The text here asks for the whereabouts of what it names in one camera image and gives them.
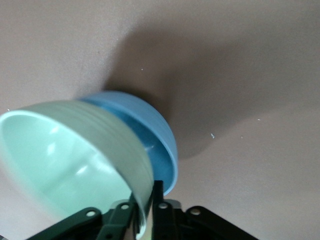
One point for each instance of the brown table cloth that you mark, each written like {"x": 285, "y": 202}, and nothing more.
{"x": 237, "y": 75}

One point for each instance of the blue ceramic bowl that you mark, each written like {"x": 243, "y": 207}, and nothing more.
{"x": 155, "y": 130}

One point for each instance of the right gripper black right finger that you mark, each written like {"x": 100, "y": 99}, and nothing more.
{"x": 205, "y": 225}

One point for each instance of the green ceramic bowl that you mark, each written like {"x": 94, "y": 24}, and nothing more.
{"x": 75, "y": 155}

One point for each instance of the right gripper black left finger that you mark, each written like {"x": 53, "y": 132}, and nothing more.
{"x": 110, "y": 225}

